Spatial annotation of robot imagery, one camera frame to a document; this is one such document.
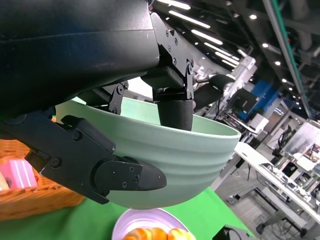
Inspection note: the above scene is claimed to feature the long magenta striped cake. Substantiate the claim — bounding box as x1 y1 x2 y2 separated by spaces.
0 159 39 190

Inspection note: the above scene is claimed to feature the green tablecloth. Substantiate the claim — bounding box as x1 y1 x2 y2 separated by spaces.
0 186 256 240

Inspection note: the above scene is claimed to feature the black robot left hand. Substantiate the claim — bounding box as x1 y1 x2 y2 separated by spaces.
0 0 195 205

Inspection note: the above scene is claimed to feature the grey-green bowl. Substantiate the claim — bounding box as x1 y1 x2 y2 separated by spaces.
55 97 242 210

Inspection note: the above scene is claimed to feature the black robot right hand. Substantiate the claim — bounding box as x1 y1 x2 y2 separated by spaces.
212 224 251 240

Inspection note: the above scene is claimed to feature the orange wicker basket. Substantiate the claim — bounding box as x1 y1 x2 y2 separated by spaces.
0 138 86 222

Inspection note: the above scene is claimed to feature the white workbench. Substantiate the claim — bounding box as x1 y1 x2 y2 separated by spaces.
233 142 320 235

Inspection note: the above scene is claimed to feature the black computer monitor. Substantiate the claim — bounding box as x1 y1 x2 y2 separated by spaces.
229 88 259 118

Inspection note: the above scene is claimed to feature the lavender plate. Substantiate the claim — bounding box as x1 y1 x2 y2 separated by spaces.
111 207 193 240

